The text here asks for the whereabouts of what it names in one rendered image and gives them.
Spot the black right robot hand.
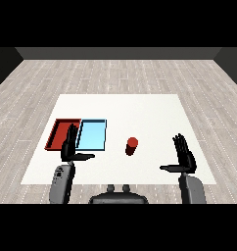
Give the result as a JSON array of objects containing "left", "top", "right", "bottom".
[{"left": 159, "top": 132, "right": 198, "bottom": 176}]

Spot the small red can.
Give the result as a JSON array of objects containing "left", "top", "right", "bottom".
[{"left": 124, "top": 136, "right": 139, "bottom": 157}]

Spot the dark grey robot body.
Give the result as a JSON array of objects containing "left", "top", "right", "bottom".
[{"left": 88, "top": 184, "right": 150, "bottom": 205}]

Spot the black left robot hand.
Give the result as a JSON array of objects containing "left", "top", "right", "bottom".
[{"left": 60, "top": 123, "right": 96, "bottom": 163}]

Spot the red shallow open box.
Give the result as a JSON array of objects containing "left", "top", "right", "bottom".
[{"left": 44, "top": 118, "right": 82, "bottom": 152}]

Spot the light blue shallow open box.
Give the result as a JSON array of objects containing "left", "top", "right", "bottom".
[{"left": 74, "top": 119, "right": 108, "bottom": 152}]

